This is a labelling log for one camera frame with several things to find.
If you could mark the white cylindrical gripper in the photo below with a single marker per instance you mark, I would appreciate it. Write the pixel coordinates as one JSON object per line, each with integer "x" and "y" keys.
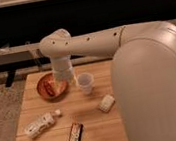
{"x": 63, "y": 70}

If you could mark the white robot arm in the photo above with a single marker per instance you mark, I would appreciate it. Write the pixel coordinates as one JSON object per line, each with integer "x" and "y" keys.
{"x": 143, "y": 72}

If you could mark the orange bowl with food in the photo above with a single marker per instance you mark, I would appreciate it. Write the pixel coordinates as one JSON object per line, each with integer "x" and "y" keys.
{"x": 50, "y": 89}

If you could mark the clear plastic cup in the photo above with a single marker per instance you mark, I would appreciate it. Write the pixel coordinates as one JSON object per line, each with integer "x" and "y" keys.
{"x": 85, "y": 82}

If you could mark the wooden table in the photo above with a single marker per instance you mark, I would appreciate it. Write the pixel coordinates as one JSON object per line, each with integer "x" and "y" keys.
{"x": 75, "y": 107}

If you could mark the small white packet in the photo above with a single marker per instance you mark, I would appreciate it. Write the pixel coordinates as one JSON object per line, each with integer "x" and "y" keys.
{"x": 106, "y": 103}

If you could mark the white plastic bottle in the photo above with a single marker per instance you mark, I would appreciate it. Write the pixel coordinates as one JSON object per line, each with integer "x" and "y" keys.
{"x": 34, "y": 129}

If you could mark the dark chocolate bar wrapper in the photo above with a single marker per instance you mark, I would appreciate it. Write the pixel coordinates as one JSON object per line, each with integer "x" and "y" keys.
{"x": 76, "y": 132}

